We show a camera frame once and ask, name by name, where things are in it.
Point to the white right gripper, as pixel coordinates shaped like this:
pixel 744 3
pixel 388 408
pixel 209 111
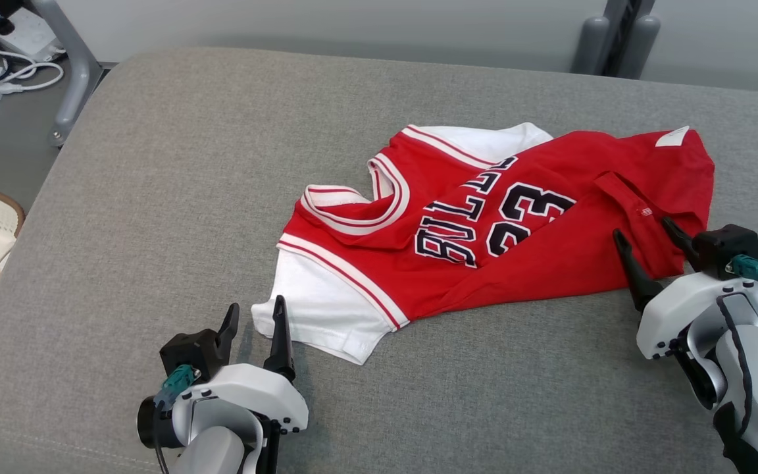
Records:
pixel 672 309

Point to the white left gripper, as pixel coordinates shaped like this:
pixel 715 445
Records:
pixel 254 392

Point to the red Bulls jersey shirt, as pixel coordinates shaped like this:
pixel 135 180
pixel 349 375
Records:
pixel 550 197

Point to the grey metal desk leg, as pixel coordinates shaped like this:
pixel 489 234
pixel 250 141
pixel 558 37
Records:
pixel 73 72

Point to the large white power strip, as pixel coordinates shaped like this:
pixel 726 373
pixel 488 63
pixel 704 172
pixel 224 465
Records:
pixel 24 33

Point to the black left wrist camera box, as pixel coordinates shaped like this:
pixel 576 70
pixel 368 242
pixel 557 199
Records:
pixel 191 352

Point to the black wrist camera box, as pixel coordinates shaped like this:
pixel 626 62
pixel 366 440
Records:
pixel 724 247
pixel 191 352

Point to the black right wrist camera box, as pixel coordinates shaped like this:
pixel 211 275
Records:
pixel 724 247

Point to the grey partition post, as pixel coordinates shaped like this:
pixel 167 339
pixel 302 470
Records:
pixel 593 46

